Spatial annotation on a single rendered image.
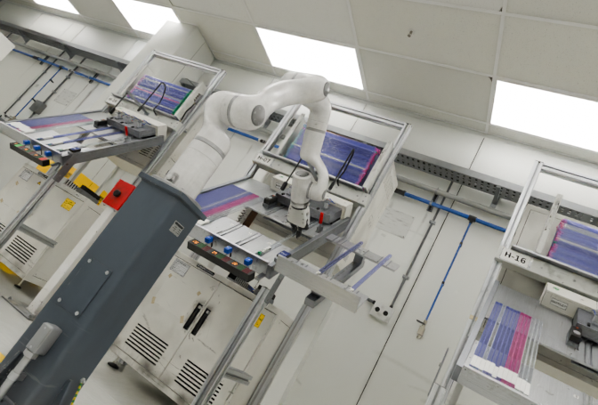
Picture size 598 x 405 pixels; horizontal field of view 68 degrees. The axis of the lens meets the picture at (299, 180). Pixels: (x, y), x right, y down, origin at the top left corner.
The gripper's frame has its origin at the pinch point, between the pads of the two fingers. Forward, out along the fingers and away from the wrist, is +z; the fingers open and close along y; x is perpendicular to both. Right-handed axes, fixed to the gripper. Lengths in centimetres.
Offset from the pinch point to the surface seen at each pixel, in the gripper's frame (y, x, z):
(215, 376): -13, 68, 21
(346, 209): -7.9, -34.7, 0.6
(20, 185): 192, 34, 34
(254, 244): 7.0, 23.3, -3.0
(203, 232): 27.7, 33.2, -5.0
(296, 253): -9.9, 14.6, -1.5
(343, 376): -12, -68, 164
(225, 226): 25.8, 21.0, -2.7
